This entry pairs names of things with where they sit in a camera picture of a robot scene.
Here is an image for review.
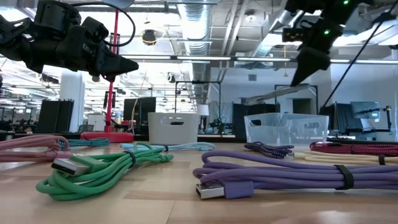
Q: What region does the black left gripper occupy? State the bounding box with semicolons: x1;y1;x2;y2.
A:
55;26;140;84

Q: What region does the light blue USB cable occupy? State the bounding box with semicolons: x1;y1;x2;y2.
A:
119;141;216;152

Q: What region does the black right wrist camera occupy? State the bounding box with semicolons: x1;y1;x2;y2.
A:
281;26;315;44

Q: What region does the black partition panel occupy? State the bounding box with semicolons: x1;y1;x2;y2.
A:
36;99;75;134

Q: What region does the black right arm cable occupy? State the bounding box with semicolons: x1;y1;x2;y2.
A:
319;2;398;113

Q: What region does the clear plastic bin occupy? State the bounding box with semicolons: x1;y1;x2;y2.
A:
244;112;330;147

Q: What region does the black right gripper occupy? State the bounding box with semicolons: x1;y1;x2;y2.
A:
290;12;354;88

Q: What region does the black ceiling device yellow cable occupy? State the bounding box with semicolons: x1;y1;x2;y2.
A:
141;29;157;46

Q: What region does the grey white USB cable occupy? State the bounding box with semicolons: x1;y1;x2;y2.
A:
241;83;311;106

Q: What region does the white plastic bin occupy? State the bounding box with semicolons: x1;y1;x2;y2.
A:
147;112;200;146

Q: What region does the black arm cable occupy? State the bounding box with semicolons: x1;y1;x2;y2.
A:
70;1;137;48
319;2;398;113

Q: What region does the white round column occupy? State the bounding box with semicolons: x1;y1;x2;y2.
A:
59;70;85;133

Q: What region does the smooth silver ventilation duct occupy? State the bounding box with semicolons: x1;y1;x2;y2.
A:
251;9;299;60

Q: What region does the green USB cable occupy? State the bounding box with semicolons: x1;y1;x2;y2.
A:
35;141;174;202

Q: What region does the dark purple braided USB cable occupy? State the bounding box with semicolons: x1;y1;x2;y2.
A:
244;141;295;159

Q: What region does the pink USB cable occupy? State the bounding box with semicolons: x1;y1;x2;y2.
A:
0;134;74;163

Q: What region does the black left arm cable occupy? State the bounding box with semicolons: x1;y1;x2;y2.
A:
70;1;137;48

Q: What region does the red desk lamp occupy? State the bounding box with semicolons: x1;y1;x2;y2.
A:
80;0;135;143

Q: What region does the red braided USB cable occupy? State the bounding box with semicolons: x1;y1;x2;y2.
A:
310;141;398;157

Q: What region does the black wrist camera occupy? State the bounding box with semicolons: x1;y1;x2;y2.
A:
281;26;315;44
81;16;109;44

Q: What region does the ribbed silver ventilation duct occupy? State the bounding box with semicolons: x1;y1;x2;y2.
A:
177;0;213;105

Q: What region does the dark screen panel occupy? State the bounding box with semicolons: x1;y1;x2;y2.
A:
232;103;277;139

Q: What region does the long ceiling light strip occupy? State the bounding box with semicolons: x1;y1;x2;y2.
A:
120;55;398;65

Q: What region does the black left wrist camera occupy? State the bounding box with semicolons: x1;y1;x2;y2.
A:
81;16;109;44

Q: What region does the cream white USB cable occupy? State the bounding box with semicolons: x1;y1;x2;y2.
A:
294;151;398;166

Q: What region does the teal braided USB cable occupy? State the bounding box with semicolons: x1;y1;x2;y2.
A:
58;138;110;148

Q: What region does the grey monitor screen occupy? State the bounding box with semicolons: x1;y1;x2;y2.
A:
350;101;381;120

